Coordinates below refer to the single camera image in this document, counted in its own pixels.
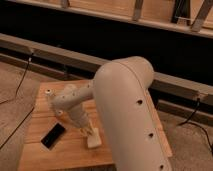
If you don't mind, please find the black smartphone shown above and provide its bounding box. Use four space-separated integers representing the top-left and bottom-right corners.
41 123 65 149

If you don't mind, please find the black cable right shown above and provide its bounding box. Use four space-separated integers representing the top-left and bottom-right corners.
176 97 213 154

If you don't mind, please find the black cable left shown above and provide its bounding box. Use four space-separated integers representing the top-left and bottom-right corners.
0 49 36 149

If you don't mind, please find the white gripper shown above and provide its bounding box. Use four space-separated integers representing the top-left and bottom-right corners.
67 104 98 136

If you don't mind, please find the clear plastic bottle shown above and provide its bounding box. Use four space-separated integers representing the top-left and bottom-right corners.
45 89 63 116

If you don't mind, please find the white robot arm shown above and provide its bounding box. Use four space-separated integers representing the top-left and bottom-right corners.
50 56 172 171

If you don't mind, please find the black cable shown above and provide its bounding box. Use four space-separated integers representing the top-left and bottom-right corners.
176 97 213 154
0 49 36 149

